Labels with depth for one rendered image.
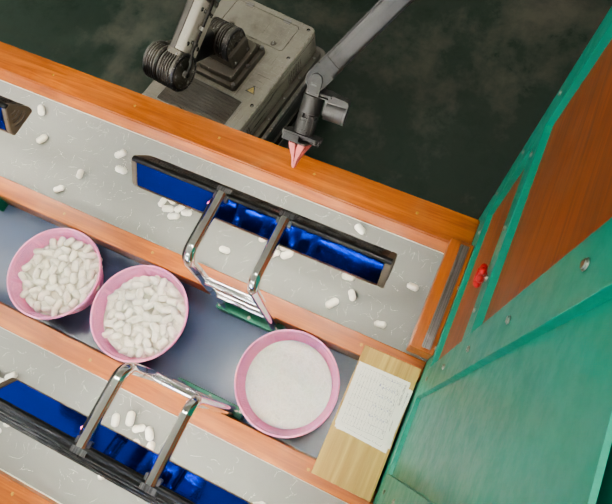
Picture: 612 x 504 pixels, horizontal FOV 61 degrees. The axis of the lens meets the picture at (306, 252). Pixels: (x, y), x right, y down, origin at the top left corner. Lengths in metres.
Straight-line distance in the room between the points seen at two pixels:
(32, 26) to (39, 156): 1.60
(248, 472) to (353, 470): 0.26
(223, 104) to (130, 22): 1.19
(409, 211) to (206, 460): 0.84
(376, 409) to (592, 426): 1.00
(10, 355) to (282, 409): 0.75
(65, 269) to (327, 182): 0.78
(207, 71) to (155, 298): 0.99
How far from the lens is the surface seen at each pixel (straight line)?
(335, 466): 1.33
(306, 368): 1.39
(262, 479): 1.38
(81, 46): 3.13
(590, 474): 0.35
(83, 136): 1.81
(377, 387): 1.34
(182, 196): 1.20
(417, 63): 2.76
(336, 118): 1.42
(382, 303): 1.41
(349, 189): 1.50
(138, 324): 1.52
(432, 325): 1.29
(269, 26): 2.26
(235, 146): 1.60
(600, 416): 0.36
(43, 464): 1.56
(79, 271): 1.61
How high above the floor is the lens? 2.11
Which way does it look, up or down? 70 degrees down
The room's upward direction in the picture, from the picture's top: 10 degrees counter-clockwise
